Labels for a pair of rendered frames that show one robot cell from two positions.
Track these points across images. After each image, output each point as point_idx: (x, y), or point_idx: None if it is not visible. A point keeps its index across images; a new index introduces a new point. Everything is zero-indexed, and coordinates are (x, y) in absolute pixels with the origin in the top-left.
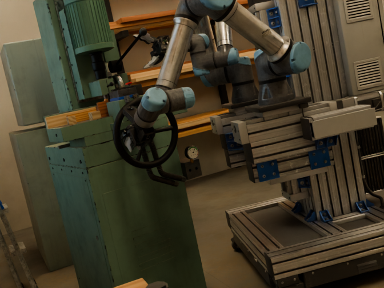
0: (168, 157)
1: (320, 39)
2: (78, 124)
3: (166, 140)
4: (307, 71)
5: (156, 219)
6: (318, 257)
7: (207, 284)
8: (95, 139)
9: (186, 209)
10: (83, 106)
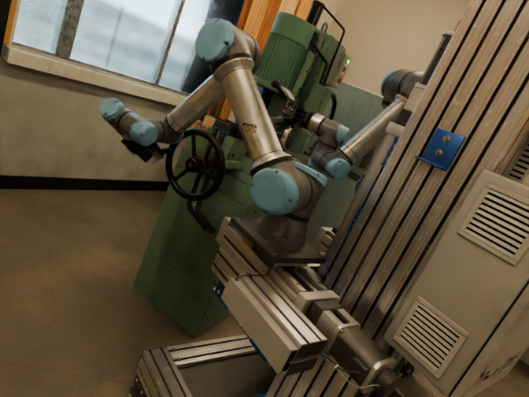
0: (194, 198)
1: (416, 225)
2: (190, 128)
3: (242, 197)
4: (367, 248)
5: (194, 247)
6: None
7: (202, 339)
8: None
9: None
10: None
